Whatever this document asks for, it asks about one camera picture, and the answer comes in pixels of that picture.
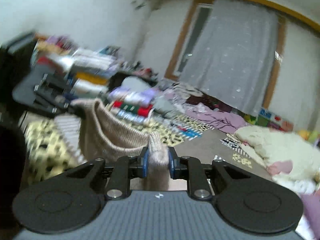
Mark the pink knitted sweater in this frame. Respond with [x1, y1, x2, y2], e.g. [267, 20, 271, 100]
[71, 99, 170, 191]

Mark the yellow folded garment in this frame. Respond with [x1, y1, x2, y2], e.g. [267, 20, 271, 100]
[75, 72, 108, 85]

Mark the red green folded garment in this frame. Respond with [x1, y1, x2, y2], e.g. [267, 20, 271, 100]
[112, 101, 153, 117]

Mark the Mickey Mouse bed blanket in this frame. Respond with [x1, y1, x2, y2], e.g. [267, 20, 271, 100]
[22, 112, 276, 188]

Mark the purple crumpled blanket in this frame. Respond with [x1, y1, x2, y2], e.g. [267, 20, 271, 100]
[184, 103, 250, 134]

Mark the white striped folded blanket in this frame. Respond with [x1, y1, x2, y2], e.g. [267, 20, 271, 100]
[71, 48, 120, 78]

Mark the lavender folded garment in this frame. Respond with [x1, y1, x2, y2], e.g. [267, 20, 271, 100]
[108, 87, 157, 107]

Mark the colourful foam play mat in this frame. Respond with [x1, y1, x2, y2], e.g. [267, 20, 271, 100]
[244, 108, 293, 132]

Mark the cream quilted duvet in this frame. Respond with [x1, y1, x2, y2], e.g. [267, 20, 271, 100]
[234, 126, 319, 194]

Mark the grey star curtain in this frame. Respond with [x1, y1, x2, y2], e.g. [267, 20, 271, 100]
[179, 0, 278, 116]

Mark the yellow plush toy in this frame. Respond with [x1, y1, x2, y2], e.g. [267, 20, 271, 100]
[297, 130, 319, 144]

